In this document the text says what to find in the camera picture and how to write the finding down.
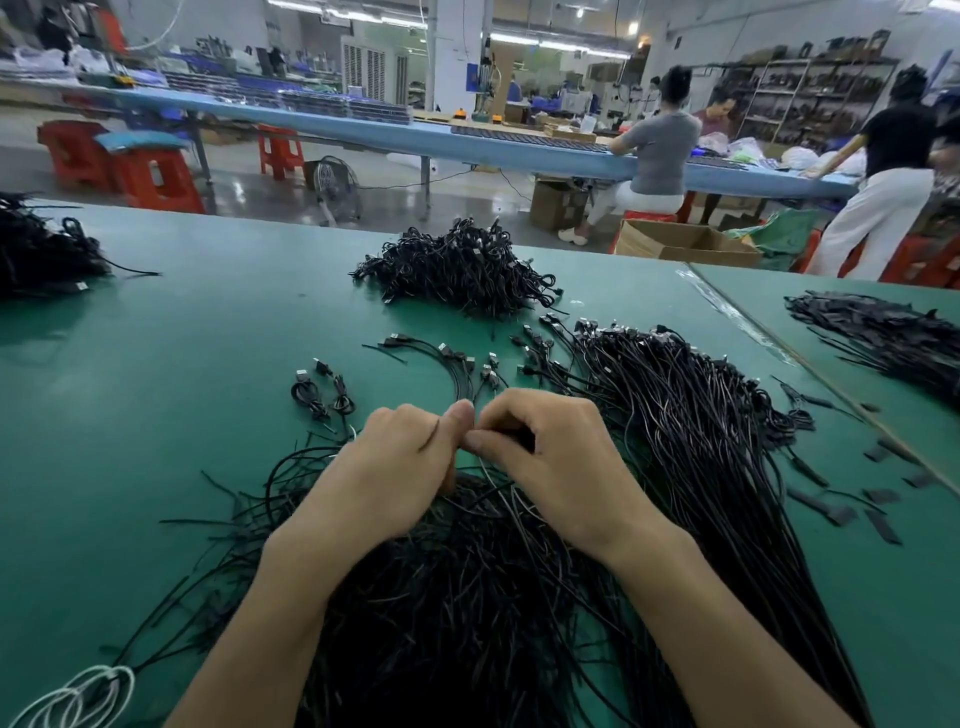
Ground person's right forearm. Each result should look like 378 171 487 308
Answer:
615 517 860 728

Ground spread of straight black cables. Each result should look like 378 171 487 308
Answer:
784 289 960 410

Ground scattered dark tie pieces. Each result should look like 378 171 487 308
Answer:
772 375 939 546

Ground person's left hand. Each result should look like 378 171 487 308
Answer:
274 399 476 579

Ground red plastic stool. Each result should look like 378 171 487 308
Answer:
258 126 306 182
882 232 960 290
37 120 110 189

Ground pile of white bags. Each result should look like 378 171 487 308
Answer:
727 138 857 174

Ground pile of black cables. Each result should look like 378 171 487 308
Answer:
112 333 647 728

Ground white pillar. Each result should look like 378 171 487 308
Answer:
427 0 489 119

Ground red stool with blue seat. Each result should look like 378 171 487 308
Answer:
94 130 207 215

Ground open cardboard box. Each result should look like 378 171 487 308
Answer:
615 220 764 269

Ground long blue workbench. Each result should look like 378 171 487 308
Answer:
60 82 860 204

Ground green bag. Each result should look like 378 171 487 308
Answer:
735 207 824 272

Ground small cardboard box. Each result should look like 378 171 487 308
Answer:
529 177 590 233

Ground person's right hand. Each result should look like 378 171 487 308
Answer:
460 388 669 569

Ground grey floor fan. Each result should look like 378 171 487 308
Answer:
307 156 365 227

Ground bunch of white wire rings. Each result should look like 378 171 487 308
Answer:
7 664 137 728

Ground metal storage shelf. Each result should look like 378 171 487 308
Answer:
720 30 899 147

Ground heap of black cables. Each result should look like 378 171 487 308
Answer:
349 217 561 320
0 192 159 297

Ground bundle of long black cables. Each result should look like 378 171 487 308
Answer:
510 315 872 728

